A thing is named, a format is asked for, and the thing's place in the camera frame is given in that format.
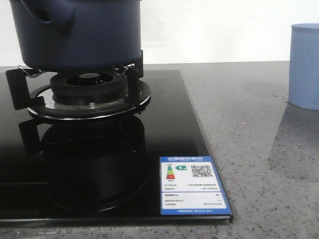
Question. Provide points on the black pot support grate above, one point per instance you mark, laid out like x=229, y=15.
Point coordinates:
x=40, y=102

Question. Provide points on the black glass gas stove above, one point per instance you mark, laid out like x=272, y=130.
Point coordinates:
x=103, y=170

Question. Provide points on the blue energy label sticker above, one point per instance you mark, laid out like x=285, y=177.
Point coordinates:
x=190, y=185

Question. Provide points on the black gas burner head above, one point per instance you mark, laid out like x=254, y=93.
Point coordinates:
x=85, y=88

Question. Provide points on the dark blue cooking pot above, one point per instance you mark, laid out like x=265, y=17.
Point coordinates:
x=77, y=35

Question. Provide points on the light blue ribbed cup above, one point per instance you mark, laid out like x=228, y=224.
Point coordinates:
x=304, y=66

